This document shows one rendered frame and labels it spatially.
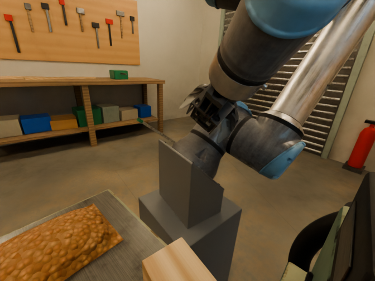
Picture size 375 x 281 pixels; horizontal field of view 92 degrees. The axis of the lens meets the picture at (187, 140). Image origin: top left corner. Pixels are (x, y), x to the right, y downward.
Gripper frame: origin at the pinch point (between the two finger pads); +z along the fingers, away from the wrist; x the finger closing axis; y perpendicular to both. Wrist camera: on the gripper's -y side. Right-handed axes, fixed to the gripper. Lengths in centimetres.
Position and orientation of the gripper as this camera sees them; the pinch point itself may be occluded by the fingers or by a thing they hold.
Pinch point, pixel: (205, 120)
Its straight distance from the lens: 51.4
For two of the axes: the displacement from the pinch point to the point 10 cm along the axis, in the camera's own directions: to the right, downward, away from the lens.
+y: -6.5, 6.7, -3.6
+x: 7.4, 6.7, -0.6
